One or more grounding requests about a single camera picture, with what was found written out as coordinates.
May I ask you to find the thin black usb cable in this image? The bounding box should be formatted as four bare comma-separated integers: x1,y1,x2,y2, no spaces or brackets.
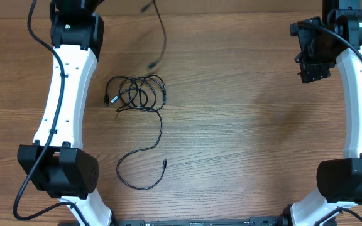
140,0,168,70

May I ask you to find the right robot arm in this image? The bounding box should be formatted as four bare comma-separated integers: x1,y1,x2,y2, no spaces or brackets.
249,0,362,225

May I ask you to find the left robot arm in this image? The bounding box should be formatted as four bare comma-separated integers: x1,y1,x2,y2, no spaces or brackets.
13,0,115,225

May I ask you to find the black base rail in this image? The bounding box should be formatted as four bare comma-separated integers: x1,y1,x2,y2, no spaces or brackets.
111,216,289,226

